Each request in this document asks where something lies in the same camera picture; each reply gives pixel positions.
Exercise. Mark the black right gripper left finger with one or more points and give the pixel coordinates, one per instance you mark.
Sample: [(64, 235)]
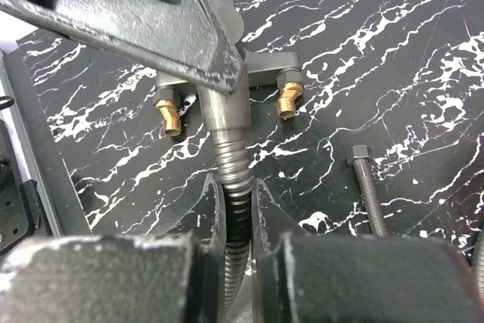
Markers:
[(174, 277)]

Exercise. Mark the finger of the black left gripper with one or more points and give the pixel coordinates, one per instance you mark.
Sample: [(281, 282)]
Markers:
[(177, 37)]

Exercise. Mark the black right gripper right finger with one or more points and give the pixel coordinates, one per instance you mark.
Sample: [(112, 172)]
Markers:
[(302, 277)]

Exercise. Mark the dark grey faucet mixer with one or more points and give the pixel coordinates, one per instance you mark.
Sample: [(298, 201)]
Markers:
[(225, 105)]

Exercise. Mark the silver aluminium rail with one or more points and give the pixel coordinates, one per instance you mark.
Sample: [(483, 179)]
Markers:
[(12, 119)]

